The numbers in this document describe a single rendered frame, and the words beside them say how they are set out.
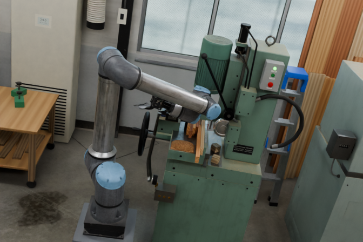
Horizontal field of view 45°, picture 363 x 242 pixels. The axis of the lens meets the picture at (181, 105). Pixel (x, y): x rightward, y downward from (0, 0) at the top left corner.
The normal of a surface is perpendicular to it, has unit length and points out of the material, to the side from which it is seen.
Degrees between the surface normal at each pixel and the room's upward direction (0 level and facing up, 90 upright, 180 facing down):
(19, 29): 90
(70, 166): 0
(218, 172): 90
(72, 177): 0
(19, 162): 0
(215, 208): 90
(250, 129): 90
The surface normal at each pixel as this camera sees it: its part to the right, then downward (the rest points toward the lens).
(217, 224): -0.07, 0.43
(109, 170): 0.16, -0.82
